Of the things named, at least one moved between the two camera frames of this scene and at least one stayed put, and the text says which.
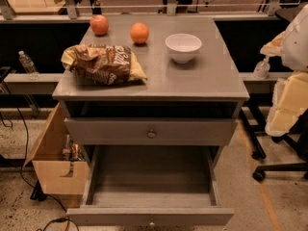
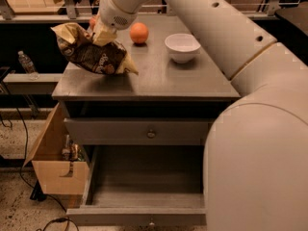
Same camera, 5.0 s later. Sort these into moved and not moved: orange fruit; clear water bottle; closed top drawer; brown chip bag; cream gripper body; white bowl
Moved: cream gripper body; brown chip bag
Not moved: closed top drawer; orange fruit; clear water bottle; white bowl
